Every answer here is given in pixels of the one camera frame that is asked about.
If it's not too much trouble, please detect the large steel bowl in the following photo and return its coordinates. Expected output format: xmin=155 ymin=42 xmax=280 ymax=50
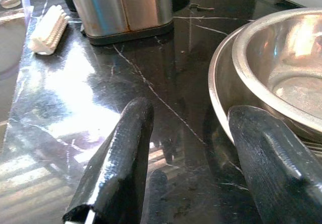
xmin=207 ymin=20 xmax=322 ymax=144

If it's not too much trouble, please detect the white scrub brush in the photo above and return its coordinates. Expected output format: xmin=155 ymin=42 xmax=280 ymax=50
xmin=30 ymin=4 xmax=71 ymax=56

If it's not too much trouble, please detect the small steel bowl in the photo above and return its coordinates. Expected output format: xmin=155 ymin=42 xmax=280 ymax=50
xmin=231 ymin=7 xmax=322 ymax=134

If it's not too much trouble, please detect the stainless steel utensil holder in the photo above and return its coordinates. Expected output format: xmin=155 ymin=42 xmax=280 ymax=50
xmin=66 ymin=0 xmax=175 ymax=46

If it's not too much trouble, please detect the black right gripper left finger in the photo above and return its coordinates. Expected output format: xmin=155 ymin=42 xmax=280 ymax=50
xmin=62 ymin=97 xmax=155 ymax=224

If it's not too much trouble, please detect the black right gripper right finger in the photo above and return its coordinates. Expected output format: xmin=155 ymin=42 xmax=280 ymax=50
xmin=227 ymin=105 xmax=322 ymax=224

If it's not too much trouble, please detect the stainless steel sink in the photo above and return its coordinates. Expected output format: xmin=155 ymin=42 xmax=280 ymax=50
xmin=0 ymin=10 xmax=28 ymax=144

